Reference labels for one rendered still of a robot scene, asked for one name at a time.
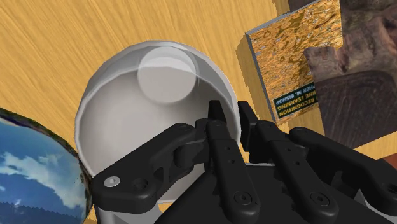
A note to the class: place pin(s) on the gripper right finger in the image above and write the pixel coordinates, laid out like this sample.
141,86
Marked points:
310,155

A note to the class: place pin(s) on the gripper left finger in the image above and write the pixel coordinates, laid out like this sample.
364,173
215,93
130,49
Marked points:
186,145

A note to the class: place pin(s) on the white bowl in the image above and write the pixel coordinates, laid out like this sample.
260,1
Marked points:
124,118

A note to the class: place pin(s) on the brown wooden figure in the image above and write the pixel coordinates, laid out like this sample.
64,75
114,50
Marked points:
356,102

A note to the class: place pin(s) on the yellow brown patterned book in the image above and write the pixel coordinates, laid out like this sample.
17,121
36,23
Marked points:
285,52

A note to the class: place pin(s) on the blue sky patterned round plate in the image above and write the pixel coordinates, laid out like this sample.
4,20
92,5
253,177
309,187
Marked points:
34,167

